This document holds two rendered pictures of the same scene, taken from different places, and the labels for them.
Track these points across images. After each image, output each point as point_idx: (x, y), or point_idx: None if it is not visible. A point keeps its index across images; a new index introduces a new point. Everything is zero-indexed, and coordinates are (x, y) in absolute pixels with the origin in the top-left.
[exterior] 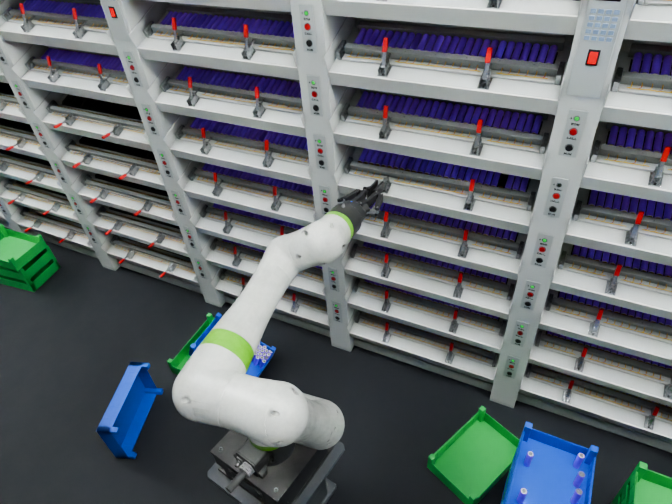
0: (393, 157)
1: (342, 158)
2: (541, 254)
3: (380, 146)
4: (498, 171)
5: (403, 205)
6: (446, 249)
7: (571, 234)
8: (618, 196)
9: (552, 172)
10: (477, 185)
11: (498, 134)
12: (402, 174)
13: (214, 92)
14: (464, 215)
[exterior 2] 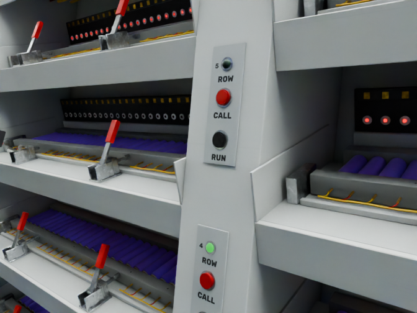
0: (69, 136)
1: (6, 128)
2: (206, 299)
3: (19, 79)
4: (137, 77)
5: (31, 187)
6: (73, 292)
7: (270, 223)
8: (413, 165)
9: (213, 35)
10: (136, 151)
11: (159, 31)
12: (54, 144)
13: None
14: (89, 194)
